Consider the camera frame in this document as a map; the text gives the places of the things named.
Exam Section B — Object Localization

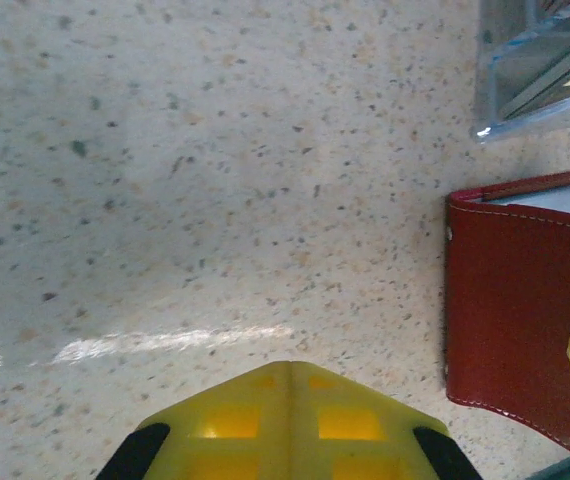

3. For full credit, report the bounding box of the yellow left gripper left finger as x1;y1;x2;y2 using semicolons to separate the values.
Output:
95;360;294;480

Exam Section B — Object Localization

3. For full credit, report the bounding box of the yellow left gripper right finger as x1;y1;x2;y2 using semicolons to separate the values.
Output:
290;360;484;480

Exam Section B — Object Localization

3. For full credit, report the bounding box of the red leather card holder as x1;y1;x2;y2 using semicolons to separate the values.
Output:
443;166;570;475

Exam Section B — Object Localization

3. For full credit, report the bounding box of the black card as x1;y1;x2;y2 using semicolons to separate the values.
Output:
502;47;570;121

